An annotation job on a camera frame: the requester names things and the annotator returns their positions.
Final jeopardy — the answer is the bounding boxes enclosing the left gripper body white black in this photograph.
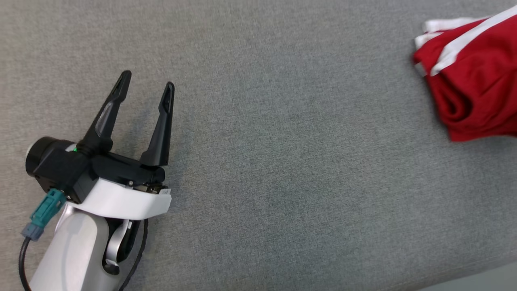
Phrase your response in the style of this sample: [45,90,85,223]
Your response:
[67,152,172,221]

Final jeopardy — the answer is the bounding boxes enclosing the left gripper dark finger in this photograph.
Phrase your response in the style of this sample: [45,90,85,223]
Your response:
[139,82,175,167]
[76,70,133,156]

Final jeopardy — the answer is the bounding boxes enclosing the red shorts with white trim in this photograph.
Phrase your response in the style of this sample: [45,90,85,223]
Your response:
[412,5,517,143]

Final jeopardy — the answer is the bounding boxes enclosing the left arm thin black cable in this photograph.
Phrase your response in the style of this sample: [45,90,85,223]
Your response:
[117,218,149,291]

